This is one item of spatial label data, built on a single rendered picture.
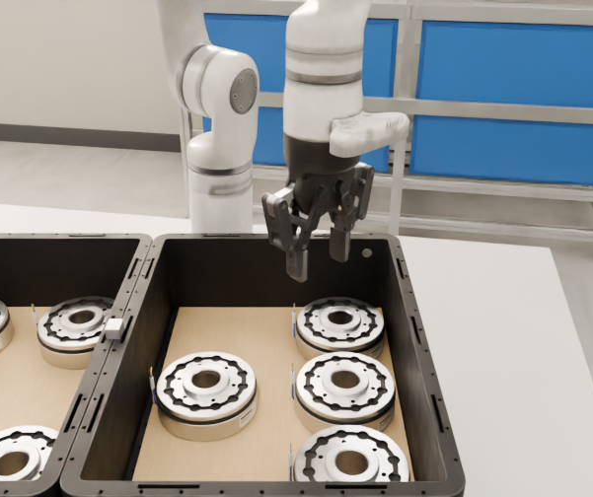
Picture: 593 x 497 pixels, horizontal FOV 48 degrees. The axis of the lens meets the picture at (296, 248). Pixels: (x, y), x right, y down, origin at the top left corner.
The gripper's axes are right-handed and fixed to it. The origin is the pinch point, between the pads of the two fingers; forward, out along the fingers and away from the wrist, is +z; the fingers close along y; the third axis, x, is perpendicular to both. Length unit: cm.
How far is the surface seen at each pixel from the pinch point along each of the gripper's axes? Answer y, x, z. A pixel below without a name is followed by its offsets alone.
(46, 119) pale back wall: -97, -308, 81
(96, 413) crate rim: 26.8, 0.3, 5.0
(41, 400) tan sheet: 26.5, -14.5, 13.5
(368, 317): -7.2, 1.4, 10.4
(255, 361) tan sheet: 5.8, -4.2, 13.4
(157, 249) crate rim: 8.8, -18.1, 3.3
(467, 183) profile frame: -160, -81, 64
